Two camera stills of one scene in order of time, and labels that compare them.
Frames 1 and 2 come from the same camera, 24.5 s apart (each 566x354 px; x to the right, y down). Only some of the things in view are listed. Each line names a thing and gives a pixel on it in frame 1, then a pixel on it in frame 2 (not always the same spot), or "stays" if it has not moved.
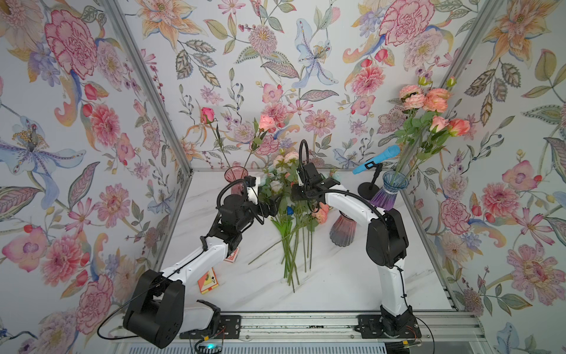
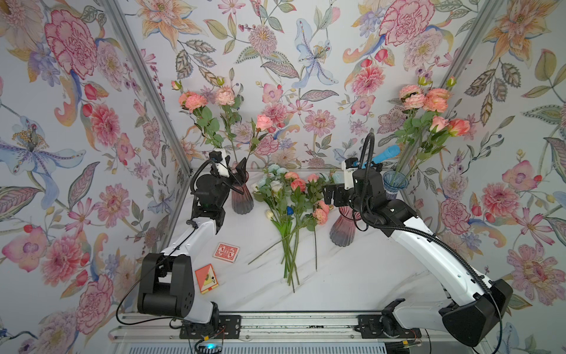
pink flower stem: [438, 133] stays
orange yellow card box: [208, 282] stays
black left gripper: [271, 209] to [241, 178]
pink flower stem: [288, 158] to [225, 97]
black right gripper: [296, 192] to [340, 192]
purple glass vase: [385, 196] stays
